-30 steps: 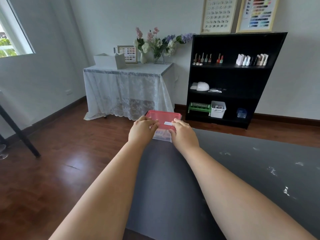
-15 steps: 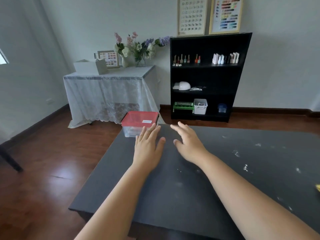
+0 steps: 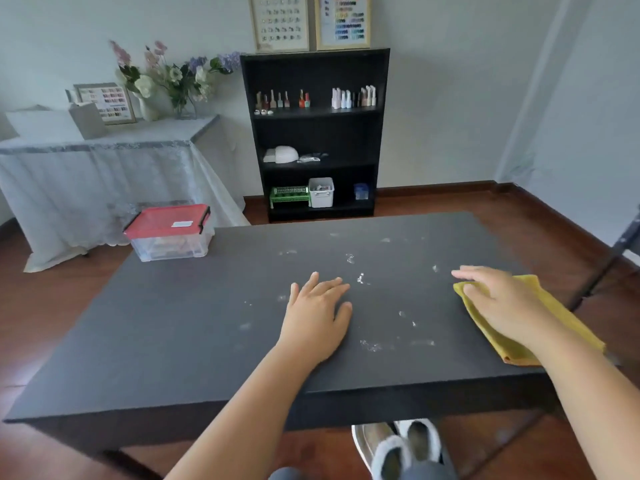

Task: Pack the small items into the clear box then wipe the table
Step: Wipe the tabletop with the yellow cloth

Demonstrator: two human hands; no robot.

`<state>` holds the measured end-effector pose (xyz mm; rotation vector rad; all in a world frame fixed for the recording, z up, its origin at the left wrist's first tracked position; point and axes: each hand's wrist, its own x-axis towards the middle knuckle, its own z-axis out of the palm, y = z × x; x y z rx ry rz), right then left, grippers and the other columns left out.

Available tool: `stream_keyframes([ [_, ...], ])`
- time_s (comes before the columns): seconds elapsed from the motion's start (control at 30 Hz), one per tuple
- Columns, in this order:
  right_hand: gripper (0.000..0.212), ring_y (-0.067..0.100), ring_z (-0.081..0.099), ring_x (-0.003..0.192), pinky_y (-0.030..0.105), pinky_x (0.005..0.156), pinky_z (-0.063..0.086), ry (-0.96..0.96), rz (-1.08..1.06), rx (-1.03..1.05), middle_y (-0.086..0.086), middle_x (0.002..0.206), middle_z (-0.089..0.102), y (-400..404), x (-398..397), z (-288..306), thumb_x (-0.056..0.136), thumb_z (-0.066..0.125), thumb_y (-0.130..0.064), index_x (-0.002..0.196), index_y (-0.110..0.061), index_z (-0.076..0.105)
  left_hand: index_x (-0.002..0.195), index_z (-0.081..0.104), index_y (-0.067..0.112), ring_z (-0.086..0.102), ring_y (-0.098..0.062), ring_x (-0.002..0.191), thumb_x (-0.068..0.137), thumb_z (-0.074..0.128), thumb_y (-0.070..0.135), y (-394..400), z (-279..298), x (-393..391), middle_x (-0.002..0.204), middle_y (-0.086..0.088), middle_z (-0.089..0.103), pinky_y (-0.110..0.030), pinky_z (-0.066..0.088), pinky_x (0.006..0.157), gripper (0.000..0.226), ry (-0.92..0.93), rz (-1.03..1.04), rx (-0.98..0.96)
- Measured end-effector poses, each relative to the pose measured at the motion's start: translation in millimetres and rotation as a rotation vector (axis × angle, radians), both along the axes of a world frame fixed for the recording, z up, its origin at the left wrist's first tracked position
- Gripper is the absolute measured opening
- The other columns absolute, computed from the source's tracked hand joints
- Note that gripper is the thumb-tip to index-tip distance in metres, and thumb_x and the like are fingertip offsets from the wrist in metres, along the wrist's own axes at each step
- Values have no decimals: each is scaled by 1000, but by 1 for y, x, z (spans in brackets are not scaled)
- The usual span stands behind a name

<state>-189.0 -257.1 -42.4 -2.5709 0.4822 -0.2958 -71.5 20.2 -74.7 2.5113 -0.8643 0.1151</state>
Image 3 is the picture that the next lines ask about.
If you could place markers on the person's right hand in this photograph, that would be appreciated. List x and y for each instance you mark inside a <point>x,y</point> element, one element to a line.
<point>505,304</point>

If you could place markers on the clear storage box red lid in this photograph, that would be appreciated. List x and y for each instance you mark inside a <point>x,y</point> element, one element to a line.
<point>167,233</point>

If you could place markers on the person's left shoe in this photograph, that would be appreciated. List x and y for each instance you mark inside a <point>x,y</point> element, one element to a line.
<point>377,452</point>

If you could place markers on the green plastic basket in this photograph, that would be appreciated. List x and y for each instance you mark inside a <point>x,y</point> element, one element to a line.
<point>290,195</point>

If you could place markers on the black bookshelf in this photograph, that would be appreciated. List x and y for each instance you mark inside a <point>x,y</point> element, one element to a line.
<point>315,134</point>

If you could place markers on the person's left little finger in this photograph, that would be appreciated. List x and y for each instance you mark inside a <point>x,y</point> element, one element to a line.
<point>293,295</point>

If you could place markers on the person's right thumb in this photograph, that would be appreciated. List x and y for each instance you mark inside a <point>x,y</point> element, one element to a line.
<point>475,295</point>

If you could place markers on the person's right forearm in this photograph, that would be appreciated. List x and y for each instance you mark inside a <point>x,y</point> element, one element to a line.
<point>585,394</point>

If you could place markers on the framed colour swatch chart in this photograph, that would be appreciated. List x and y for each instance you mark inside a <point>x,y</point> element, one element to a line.
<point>343,20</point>

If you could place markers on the person's right shoe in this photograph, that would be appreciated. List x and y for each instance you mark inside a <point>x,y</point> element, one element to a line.
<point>422,439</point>

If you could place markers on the person's grey trousers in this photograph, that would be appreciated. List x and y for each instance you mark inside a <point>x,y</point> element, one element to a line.
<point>425,472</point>

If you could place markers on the clear glass vase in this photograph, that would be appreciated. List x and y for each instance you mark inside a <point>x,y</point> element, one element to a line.
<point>185,109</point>

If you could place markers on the yellow cleaning cloth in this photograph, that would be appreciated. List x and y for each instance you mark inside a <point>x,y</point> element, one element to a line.
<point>515,344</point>

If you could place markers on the person's left middle finger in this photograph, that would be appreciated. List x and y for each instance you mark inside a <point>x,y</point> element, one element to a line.
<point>329,287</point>

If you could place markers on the person's left thumb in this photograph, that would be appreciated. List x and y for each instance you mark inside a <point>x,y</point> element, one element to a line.
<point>344,319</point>

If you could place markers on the small framed nail colour chart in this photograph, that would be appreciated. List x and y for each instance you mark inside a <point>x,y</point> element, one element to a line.
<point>109,102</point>

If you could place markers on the artificial flower bouquet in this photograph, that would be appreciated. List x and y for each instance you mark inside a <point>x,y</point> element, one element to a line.
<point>170,74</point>

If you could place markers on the white nail lamp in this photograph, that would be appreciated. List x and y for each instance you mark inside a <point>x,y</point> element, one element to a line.
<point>282,154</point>

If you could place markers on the clear plastic packet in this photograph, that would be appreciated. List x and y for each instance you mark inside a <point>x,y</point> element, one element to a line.
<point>312,157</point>

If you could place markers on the framed nail shape chart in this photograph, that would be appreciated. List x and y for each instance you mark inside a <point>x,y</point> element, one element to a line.
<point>279,22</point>

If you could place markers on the person's shoe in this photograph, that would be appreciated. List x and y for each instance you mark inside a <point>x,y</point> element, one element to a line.
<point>377,452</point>
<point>422,439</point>

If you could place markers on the white lace tablecloth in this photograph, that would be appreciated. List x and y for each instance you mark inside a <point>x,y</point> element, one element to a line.
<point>100,189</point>

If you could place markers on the person's left hand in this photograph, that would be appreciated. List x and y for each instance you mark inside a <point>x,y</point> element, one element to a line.
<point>312,324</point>

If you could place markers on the row of white nail polish bottles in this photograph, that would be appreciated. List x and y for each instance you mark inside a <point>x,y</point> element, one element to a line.
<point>353,97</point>

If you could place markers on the white vase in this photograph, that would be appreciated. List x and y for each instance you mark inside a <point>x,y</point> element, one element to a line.
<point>147,108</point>

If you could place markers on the person's left forearm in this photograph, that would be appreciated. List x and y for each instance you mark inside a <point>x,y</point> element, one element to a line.
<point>245,419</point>

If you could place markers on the small blue box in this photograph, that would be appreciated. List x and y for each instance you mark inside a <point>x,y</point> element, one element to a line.
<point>361,191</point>

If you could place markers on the black stand leg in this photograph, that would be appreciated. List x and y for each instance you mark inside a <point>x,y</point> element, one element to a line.
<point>602,267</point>

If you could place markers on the row of brown nail polish bottles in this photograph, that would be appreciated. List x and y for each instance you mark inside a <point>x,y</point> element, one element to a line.
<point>282,100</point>

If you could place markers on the white plastic bin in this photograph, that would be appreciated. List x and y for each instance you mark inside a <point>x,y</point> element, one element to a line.
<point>321,192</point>

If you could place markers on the small white jars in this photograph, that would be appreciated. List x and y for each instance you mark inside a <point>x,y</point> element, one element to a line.
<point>263,112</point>

